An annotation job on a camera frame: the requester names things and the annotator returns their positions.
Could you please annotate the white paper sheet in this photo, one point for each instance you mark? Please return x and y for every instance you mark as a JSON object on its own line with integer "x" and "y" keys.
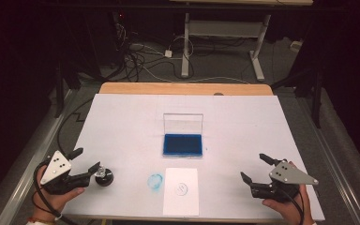
{"x": 181, "y": 200}

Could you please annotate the aluminium floor rail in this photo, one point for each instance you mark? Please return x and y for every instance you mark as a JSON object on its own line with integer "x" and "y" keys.
{"x": 28, "y": 162}
{"x": 334, "y": 165}

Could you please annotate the white power adapter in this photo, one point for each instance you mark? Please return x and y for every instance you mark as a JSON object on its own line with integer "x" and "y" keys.
{"x": 168, "y": 53}

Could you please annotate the white metal desk frame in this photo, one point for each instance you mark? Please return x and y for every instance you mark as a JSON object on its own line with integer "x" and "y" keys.
{"x": 225, "y": 29}

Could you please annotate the blue ink pad clear case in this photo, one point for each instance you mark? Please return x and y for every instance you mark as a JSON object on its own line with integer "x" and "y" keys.
{"x": 182, "y": 145}

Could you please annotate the person's left hand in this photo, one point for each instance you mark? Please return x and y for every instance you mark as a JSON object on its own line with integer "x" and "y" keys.
{"x": 51, "y": 203}

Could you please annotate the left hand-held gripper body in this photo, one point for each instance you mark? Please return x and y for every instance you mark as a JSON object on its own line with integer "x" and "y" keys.
{"x": 56, "y": 167}

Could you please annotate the black metal stand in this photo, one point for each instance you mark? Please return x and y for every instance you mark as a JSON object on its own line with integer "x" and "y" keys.
{"x": 59, "y": 93}
{"x": 316, "y": 93}

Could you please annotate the person's right hand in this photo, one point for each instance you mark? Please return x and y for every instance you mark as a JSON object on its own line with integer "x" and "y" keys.
{"x": 293, "y": 212}

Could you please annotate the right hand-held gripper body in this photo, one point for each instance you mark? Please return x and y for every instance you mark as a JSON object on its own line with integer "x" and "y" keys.
{"x": 289, "y": 175}

